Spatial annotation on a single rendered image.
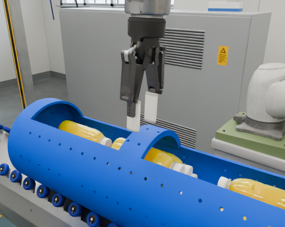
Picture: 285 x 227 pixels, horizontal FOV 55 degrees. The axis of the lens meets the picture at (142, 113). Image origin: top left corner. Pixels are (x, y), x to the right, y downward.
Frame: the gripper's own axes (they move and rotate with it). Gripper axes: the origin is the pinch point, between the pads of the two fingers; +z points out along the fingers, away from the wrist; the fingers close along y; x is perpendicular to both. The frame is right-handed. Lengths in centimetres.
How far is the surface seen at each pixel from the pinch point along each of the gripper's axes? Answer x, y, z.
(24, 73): -101, -39, 13
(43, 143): -29.6, 4.7, 14.8
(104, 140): -20.9, -11.4, 17.7
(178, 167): 7.6, -5.5, 13.6
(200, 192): 16.6, 3.1, 11.9
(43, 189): -35.6, 2.1, 34.6
